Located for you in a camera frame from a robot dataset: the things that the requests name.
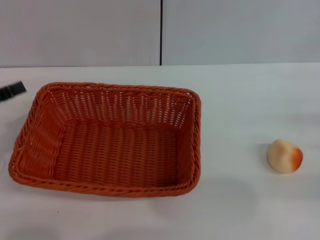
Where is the orange woven plastic basket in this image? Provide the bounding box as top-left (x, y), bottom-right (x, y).
top-left (8, 81), bottom-right (202, 199)

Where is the cream and orange toy peach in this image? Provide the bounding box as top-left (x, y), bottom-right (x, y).
top-left (267, 138), bottom-right (305, 174)

